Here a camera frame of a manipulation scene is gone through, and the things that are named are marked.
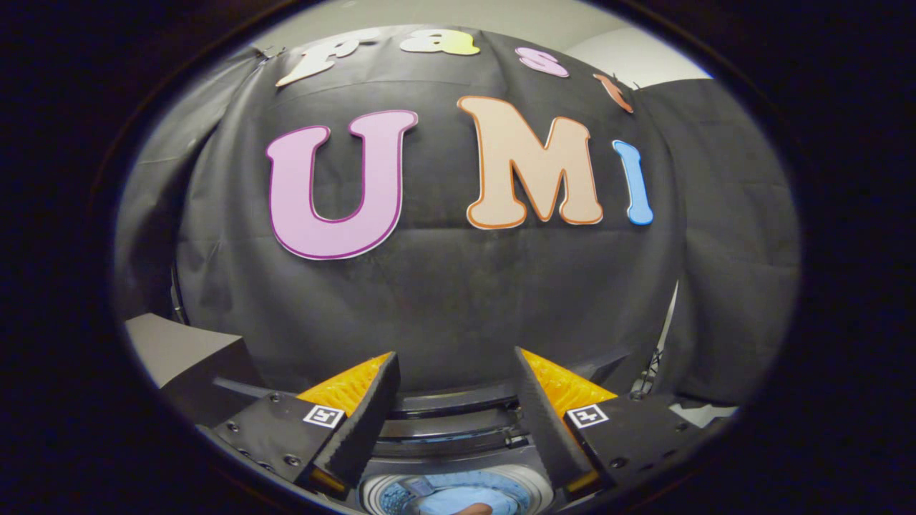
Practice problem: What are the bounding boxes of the grey washing machine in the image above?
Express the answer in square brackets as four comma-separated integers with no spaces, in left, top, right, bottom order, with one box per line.
[351,418,573,515]

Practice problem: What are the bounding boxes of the grey and beige cabinet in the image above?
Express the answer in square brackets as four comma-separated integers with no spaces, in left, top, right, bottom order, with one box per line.
[125,313,265,430]

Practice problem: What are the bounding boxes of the dark washing machine lid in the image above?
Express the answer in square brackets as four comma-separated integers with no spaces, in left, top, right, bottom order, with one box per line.
[215,348,630,430]

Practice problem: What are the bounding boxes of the black backdrop cloth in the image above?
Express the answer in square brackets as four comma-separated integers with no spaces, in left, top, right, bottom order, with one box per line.
[114,25,799,408]

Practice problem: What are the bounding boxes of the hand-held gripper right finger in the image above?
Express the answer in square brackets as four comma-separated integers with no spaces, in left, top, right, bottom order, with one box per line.
[514,347,709,501]

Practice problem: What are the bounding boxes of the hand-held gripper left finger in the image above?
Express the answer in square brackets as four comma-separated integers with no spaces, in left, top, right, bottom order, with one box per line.
[197,352,400,501]

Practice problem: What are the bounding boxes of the light blue garment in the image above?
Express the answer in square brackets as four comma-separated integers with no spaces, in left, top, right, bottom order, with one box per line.
[415,488,517,515]

